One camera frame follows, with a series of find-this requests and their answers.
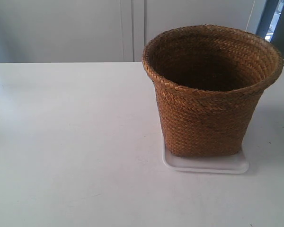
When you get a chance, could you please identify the brown woven wicker basket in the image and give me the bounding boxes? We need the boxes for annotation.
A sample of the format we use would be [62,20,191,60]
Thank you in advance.
[142,25,284,157]

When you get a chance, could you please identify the white plastic tray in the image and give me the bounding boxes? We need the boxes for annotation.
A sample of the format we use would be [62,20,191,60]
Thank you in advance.
[162,143,250,175]

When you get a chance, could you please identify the white cabinet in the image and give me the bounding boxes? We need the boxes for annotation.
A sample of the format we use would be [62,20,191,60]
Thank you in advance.
[0,0,265,63]

